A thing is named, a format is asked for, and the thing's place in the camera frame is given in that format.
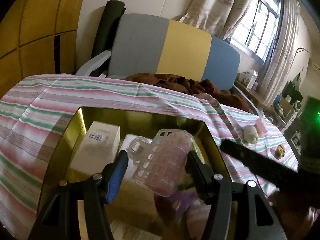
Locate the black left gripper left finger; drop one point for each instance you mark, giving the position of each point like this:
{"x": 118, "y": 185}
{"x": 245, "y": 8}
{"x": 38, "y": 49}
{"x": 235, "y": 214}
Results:
{"x": 59, "y": 219}

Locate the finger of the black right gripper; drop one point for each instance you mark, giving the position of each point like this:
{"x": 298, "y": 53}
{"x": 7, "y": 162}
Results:
{"x": 301, "y": 184}

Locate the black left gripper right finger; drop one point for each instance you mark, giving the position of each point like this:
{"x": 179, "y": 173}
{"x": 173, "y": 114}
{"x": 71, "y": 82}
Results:
{"x": 255, "y": 218}

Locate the brown teddy bear toy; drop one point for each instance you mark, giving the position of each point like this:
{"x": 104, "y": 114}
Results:
{"x": 280, "y": 152}

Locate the clear plastic basket cup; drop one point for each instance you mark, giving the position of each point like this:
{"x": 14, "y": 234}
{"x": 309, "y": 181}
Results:
{"x": 158, "y": 164}

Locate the beige barcode carton box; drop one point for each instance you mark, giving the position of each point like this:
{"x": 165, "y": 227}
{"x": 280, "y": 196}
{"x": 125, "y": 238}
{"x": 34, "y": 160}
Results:
{"x": 98, "y": 148}

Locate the person's right hand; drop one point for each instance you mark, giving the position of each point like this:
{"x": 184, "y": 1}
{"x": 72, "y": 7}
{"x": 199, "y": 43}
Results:
{"x": 295, "y": 218}

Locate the cluttered wooden desk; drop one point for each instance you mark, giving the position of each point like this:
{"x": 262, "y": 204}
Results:
{"x": 272, "y": 94}

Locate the white plush toy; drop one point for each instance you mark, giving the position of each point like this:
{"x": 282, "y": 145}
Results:
{"x": 250, "y": 134}

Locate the gold rectangular storage box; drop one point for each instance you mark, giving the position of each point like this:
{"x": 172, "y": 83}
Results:
{"x": 136, "y": 212}

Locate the pink green striped bedsheet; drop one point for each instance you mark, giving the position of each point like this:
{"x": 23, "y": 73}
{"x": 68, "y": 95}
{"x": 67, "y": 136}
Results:
{"x": 37, "y": 110}

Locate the dark red blanket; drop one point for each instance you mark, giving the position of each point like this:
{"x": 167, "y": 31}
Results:
{"x": 192, "y": 87}

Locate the window with metal bars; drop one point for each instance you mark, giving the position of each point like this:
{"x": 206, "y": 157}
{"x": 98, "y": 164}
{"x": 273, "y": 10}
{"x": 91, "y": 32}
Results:
{"x": 256, "y": 30}

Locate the beige patterned curtain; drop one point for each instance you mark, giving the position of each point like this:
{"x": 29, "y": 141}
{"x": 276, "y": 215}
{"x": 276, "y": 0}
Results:
{"x": 217, "y": 17}

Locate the black rolled mat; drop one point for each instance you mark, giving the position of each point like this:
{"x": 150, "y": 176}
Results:
{"x": 108, "y": 26}

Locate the grey yellow blue headboard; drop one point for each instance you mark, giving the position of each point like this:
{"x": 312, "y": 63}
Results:
{"x": 157, "y": 45}

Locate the white foam bed rail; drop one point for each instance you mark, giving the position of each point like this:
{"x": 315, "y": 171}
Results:
{"x": 94, "y": 63}

